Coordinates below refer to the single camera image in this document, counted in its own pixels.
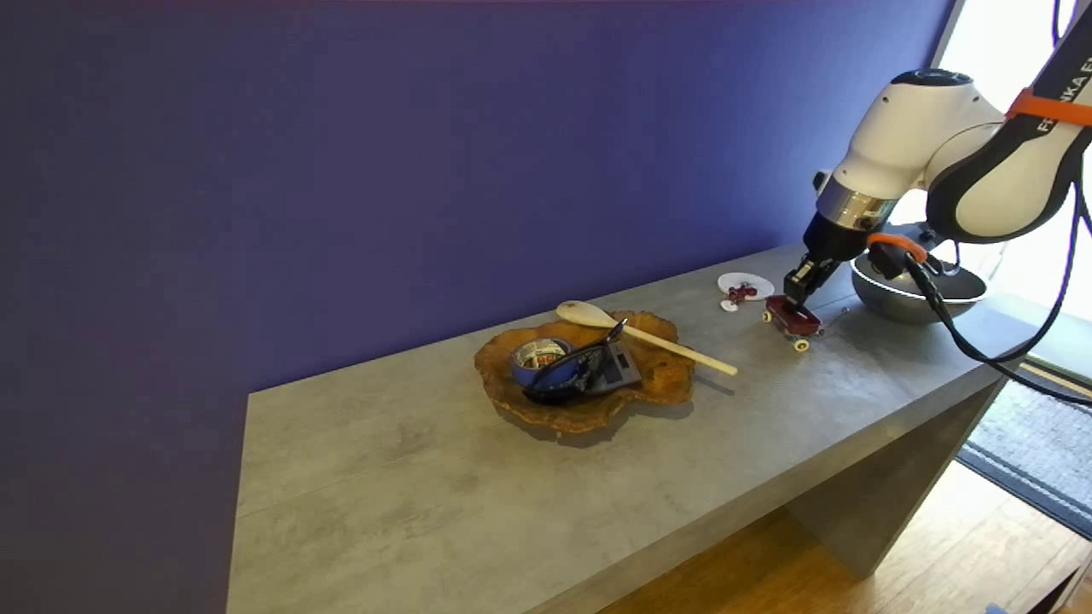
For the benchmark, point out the wooden spoon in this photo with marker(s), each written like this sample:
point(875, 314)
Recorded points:
point(585, 312)

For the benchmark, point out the small white object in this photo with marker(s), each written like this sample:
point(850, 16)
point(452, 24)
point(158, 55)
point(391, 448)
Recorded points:
point(727, 304)

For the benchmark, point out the small white cup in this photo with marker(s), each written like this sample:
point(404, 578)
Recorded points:
point(532, 355)

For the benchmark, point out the gray rug with blue border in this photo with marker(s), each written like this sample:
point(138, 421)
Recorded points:
point(1027, 439)

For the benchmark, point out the blue and black object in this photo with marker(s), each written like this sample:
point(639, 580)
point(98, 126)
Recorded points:
point(574, 377)

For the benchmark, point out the red toy wagon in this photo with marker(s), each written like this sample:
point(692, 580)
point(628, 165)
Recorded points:
point(786, 323)

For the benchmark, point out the wooden tray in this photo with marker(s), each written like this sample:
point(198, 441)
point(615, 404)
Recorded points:
point(568, 413)

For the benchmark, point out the metal bowl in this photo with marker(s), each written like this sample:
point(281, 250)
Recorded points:
point(883, 297)

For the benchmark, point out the small white plate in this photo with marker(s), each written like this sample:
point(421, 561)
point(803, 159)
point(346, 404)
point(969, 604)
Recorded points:
point(757, 280)

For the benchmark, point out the gray concrete-look cabinet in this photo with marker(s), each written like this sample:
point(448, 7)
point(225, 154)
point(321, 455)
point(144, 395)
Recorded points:
point(887, 498)

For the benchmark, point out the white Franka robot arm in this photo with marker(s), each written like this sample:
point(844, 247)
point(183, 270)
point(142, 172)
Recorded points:
point(921, 139)

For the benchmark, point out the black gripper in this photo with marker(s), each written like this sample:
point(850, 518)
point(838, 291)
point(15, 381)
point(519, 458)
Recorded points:
point(829, 250)

